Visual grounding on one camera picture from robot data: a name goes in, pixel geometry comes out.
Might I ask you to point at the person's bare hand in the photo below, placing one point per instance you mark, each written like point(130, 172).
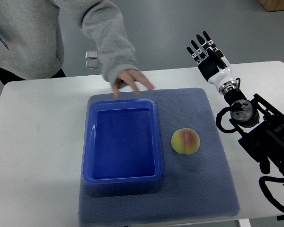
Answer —
point(130, 77)

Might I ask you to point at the grey sweatshirt sleeve forearm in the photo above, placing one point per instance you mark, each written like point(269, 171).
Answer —
point(103, 22)

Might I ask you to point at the lower metal floor plate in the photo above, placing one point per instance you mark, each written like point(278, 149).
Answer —
point(91, 64)

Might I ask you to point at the upper metal floor plate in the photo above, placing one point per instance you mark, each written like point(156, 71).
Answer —
point(91, 54)

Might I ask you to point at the metal floor plate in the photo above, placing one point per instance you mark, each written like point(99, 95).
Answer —
point(91, 54)
point(91, 64)

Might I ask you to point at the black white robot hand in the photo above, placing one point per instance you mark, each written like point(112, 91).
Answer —
point(212, 63)

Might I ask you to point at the blue plastic tray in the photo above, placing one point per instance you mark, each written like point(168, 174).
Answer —
point(122, 143)

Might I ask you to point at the yellow red peach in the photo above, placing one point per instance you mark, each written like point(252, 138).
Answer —
point(185, 141)

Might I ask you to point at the grey sweatshirt torso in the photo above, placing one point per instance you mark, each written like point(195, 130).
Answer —
point(30, 40)

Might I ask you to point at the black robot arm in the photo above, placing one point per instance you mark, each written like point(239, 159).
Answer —
point(261, 127)

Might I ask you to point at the blue grey cloth mat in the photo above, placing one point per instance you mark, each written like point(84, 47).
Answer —
point(193, 186)

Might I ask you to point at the wooden box corner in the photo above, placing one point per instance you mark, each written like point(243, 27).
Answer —
point(272, 5)

